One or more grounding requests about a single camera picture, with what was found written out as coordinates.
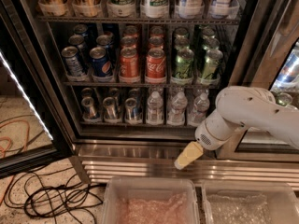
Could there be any silver energy can front middle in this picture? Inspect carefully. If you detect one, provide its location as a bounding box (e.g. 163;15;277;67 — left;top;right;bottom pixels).
103;97;121;123

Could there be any green soda can front left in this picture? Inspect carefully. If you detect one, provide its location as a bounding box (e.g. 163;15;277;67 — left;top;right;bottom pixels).
171;49;194;85

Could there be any orange cable on floor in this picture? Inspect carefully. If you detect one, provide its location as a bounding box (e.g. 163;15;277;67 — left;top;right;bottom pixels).
0;118;32;205

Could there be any black cable on floor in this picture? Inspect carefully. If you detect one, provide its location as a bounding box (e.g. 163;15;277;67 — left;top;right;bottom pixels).
3;163;107;224

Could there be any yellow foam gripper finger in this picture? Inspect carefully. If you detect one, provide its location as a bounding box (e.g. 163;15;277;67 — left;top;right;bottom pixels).
174;141;204;170

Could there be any clear water bottle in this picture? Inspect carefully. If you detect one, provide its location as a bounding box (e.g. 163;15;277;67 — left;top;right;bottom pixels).
188;92;210;127
167;91;188;126
146;91;164;125

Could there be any left clear plastic bin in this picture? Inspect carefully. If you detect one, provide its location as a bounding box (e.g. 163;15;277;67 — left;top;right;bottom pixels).
101;176;200;224

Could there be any orange soda can front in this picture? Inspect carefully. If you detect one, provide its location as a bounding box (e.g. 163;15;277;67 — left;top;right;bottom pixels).
119;48;140;83

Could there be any green soda can front right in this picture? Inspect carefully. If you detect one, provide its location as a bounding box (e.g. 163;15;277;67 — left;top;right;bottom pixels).
198;49;223;85

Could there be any stainless steel fridge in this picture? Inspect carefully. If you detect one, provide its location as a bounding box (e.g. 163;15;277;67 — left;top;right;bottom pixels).
11;0;299;189

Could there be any clear plastic bin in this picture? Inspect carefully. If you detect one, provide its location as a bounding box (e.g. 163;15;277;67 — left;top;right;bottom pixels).
101;176;200;224
202;181;299;224

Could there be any red Coca-Cola can front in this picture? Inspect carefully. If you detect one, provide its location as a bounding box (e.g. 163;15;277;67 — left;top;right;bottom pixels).
145;49;166;84

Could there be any silver energy can front right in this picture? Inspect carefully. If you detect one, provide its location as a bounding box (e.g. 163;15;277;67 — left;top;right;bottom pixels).
125;98;142;124

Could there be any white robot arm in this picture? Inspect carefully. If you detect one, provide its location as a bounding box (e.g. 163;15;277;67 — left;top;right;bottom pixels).
174;86;299;170

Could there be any green soda can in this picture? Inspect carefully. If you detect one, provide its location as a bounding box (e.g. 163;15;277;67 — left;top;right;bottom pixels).
198;49;223;85
171;49;194;85

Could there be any right clear plastic bin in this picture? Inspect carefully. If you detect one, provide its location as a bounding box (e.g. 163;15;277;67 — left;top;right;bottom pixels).
202;181;299;224

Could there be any silver energy can front left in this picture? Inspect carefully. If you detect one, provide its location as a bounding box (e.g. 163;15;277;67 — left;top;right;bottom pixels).
81;97;100;121

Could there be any open fridge glass door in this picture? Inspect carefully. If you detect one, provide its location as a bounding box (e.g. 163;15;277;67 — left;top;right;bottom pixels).
0;0;72;178

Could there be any silver diet Pepsi can front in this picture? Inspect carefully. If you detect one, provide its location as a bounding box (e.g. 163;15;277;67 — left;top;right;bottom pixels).
61;46;88;81

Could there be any silver energy can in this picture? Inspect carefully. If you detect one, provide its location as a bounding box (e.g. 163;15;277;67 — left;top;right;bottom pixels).
125;98;142;124
103;97;121;123
81;97;100;121

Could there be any blue Pepsi can front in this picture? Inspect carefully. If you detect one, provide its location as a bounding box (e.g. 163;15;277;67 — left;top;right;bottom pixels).
90;47;113;82

